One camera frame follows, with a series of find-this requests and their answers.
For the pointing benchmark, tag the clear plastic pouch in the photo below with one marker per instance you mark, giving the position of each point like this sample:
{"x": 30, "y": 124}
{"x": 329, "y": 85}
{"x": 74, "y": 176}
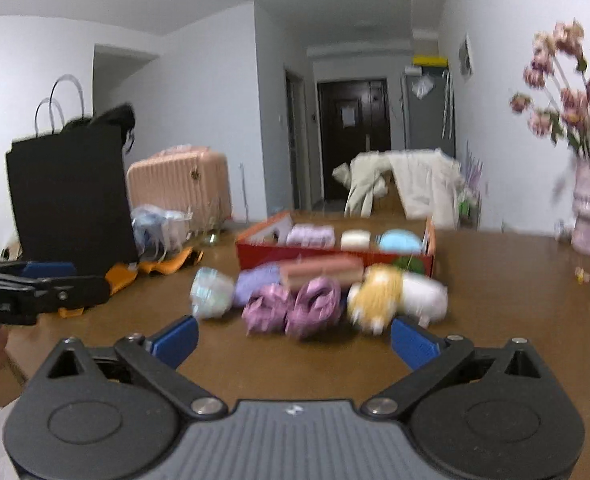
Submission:
{"x": 422, "y": 87}

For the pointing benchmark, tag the clear glass cup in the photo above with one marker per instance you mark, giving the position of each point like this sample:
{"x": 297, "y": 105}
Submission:
{"x": 214, "y": 230}

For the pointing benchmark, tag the orange leather strip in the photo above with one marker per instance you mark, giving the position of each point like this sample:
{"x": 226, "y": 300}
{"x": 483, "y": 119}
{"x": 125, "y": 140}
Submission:
{"x": 175, "y": 260}
{"x": 122, "y": 275}

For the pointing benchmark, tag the purple satin bow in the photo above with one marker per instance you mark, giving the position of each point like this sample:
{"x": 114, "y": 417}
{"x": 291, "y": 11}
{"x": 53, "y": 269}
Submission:
{"x": 315, "y": 307}
{"x": 267, "y": 310}

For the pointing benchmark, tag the black paper bag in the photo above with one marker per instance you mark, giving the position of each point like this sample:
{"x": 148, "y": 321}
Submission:
{"x": 70, "y": 195}

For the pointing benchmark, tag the grey refrigerator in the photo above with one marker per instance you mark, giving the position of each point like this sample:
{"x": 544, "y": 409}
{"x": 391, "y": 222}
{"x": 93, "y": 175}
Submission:
{"x": 427, "y": 120}

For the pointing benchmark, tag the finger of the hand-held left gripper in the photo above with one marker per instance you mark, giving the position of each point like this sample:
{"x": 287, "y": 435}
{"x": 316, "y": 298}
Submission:
{"x": 50, "y": 270}
{"x": 75, "y": 291}

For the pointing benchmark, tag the grey interior door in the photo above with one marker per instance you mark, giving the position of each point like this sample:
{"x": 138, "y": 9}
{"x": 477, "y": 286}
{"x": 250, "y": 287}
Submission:
{"x": 296, "y": 140}

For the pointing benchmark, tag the beige coat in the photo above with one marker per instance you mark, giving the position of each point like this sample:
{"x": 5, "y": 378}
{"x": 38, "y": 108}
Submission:
{"x": 420, "y": 185}

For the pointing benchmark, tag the purple wall sticker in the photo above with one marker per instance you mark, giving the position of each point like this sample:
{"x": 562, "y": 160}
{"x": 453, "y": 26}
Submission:
{"x": 474, "y": 167}

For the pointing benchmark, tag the white cylinder sponge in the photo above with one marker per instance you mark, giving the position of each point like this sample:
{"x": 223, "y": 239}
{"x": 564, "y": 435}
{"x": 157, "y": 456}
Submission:
{"x": 356, "y": 240}

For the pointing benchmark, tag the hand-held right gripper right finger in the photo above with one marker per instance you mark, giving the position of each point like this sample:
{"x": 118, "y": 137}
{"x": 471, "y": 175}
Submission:
{"x": 415, "y": 342}

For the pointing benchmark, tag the white plush toy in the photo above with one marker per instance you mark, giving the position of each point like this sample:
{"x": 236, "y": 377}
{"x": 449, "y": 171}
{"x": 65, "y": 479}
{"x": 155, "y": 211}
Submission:
{"x": 425, "y": 300}

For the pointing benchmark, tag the blue plush toy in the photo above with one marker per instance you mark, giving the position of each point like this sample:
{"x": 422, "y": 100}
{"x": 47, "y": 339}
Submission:
{"x": 400, "y": 242}

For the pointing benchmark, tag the red cardboard shoebox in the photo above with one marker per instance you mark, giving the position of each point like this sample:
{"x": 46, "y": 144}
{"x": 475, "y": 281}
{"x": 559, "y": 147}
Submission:
{"x": 275, "y": 257}

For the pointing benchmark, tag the dark entrance door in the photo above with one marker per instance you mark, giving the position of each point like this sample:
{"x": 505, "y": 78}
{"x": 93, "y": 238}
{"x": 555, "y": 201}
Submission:
{"x": 355, "y": 150}

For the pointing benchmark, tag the dried pink roses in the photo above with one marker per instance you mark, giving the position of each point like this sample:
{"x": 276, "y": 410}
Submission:
{"x": 570, "y": 95}

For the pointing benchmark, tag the white paper notice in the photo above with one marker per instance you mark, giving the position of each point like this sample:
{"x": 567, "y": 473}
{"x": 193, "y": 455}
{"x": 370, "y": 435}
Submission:
{"x": 349, "y": 116}

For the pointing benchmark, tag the yellow box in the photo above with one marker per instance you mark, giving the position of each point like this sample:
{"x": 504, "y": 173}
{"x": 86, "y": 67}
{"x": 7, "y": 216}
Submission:
{"x": 431, "y": 60}

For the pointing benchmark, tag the black cloth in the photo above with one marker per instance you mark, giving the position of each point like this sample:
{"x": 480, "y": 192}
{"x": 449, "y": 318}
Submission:
{"x": 110, "y": 120}

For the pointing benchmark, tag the small yellow object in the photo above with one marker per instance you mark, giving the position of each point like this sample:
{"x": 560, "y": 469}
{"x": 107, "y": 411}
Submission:
{"x": 583, "y": 275}

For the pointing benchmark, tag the layered pink sponge block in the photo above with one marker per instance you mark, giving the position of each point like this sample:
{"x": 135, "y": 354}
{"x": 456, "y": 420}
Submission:
{"x": 320, "y": 271}

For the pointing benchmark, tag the wall electrical panel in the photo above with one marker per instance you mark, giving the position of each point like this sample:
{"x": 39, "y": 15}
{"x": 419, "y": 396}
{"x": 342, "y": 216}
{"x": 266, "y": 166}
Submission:
{"x": 466, "y": 56}

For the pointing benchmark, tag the translucent pale green squishy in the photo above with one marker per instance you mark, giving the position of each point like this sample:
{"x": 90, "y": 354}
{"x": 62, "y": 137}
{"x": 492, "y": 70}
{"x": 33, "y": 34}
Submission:
{"x": 212, "y": 292}

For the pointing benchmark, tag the pink suitcase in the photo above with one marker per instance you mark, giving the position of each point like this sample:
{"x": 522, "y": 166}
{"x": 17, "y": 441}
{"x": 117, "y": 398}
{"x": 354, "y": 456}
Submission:
{"x": 180, "y": 187}

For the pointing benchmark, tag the yellow plush toy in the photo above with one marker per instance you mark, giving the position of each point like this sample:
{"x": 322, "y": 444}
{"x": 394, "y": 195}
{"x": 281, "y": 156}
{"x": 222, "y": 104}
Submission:
{"x": 375, "y": 300}

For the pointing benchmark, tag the brown cardboard box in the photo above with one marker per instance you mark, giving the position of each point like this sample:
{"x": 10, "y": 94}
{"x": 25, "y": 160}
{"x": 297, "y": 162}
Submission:
{"x": 387, "y": 195}

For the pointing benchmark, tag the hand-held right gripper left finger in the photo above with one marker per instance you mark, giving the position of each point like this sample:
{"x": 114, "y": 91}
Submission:
{"x": 177, "y": 340}

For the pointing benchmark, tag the lavender fuzzy wristband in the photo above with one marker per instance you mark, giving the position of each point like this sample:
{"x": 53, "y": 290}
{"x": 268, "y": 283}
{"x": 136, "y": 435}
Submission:
{"x": 311, "y": 236}

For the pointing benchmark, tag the green leafy object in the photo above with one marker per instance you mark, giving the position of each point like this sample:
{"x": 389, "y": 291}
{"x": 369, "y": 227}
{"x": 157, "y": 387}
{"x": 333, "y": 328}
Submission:
{"x": 409, "y": 263}

